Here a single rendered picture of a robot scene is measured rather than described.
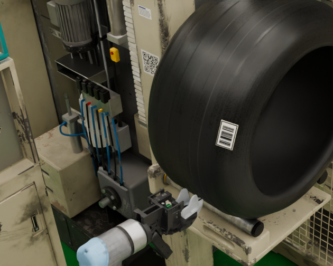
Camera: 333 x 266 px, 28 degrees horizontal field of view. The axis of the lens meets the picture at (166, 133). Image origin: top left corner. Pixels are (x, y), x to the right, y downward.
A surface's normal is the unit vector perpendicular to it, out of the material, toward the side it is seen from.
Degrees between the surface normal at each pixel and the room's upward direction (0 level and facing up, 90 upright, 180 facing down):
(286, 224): 0
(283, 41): 44
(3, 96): 90
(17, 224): 90
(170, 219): 90
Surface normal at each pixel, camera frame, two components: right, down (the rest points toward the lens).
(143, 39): -0.73, 0.46
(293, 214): -0.09, -0.81
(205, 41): -0.47, -0.42
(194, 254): 0.68, 0.39
